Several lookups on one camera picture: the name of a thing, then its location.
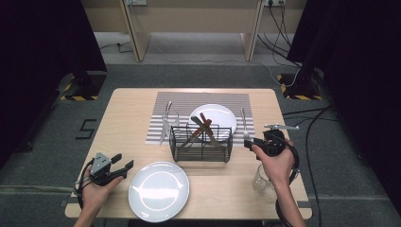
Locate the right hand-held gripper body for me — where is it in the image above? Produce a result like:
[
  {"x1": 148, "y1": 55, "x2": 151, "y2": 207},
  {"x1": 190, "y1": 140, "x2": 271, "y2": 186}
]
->
[{"x1": 259, "y1": 123, "x2": 300, "y2": 157}]

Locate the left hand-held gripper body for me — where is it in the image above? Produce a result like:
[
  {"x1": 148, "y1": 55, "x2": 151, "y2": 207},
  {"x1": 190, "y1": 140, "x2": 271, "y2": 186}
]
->
[{"x1": 89, "y1": 151, "x2": 123, "y2": 187}]

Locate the silver fork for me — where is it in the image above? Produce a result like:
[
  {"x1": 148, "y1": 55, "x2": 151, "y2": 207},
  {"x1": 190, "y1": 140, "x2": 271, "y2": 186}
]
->
[{"x1": 240, "y1": 107, "x2": 253, "y2": 140}]

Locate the black wire basket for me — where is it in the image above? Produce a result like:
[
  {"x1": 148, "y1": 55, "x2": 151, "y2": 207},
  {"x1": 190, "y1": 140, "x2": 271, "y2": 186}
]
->
[{"x1": 168, "y1": 124, "x2": 234, "y2": 165}]

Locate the white plate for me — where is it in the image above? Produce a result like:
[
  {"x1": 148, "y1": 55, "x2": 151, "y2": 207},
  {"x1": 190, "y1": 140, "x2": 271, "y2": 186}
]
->
[
  {"x1": 128, "y1": 161, "x2": 191, "y2": 224},
  {"x1": 187, "y1": 103, "x2": 238, "y2": 143}
]

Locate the silver table knife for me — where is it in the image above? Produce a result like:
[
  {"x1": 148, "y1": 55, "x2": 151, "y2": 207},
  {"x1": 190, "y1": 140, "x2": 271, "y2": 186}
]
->
[{"x1": 159, "y1": 100, "x2": 174, "y2": 146}]

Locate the person's right hand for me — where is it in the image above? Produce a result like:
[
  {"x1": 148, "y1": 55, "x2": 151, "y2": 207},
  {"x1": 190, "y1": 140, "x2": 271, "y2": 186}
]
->
[{"x1": 251, "y1": 139, "x2": 296, "y2": 191}]

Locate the person's left hand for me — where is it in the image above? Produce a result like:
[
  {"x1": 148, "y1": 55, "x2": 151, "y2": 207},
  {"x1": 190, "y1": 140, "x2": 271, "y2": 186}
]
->
[{"x1": 80, "y1": 175, "x2": 125, "y2": 213}]

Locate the black stand base striped tape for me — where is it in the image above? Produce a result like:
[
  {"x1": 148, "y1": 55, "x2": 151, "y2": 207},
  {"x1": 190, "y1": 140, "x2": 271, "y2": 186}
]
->
[
  {"x1": 276, "y1": 67, "x2": 324, "y2": 101},
  {"x1": 59, "y1": 70, "x2": 108, "y2": 102}
]

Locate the silver utensil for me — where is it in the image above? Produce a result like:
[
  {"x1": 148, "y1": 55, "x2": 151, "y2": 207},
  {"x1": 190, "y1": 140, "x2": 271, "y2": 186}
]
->
[{"x1": 190, "y1": 115, "x2": 222, "y2": 148}]

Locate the striped placemat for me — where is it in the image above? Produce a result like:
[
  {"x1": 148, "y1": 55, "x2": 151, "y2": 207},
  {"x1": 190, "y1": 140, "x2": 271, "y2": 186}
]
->
[{"x1": 145, "y1": 91, "x2": 257, "y2": 148}]

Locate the black curtain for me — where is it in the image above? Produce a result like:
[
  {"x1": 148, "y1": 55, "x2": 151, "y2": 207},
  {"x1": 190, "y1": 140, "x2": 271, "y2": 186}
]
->
[
  {"x1": 286, "y1": 0, "x2": 401, "y2": 218},
  {"x1": 0, "y1": 0, "x2": 109, "y2": 171}
]

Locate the beige background desk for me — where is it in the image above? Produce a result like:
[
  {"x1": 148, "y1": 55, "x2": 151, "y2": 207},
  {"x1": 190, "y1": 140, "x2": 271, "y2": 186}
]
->
[{"x1": 79, "y1": 0, "x2": 308, "y2": 62}]

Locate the left hand-held gripper cable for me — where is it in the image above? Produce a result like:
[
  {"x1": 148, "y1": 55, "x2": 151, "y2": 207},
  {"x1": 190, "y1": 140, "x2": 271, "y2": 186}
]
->
[{"x1": 74, "y1": 157, "x2": 96, "y2": 211}]

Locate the thin black floor cable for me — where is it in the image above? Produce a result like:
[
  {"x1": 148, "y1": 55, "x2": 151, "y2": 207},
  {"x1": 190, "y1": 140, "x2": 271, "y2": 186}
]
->
[{"x1": 282, "y1": 106, "x2": 332, "y2": 116}]

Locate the thick black floor cable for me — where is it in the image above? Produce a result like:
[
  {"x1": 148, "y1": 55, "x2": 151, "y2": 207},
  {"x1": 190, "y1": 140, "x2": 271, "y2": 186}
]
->
[{"x1": 305, "y1": 106, "x2": 334, "y2": 227}]

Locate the black cable bundle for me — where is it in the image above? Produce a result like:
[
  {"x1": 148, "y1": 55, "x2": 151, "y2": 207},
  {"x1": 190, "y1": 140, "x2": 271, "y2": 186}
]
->
[{"x1": 256, "y1": 2, "x2": 305, "y2": 69}]

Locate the black floor cable with plug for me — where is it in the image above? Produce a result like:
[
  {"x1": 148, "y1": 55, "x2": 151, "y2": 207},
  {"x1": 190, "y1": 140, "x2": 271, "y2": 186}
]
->
[{"x1": 98, "y1": 41, "x2": 134, "y2": 54}]

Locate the white wall outlet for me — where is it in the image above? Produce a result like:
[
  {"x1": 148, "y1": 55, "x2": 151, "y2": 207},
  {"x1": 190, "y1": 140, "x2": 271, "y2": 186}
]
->
[{"x1": 263, "y1": 0, "x2": 288, "y2": 8}]

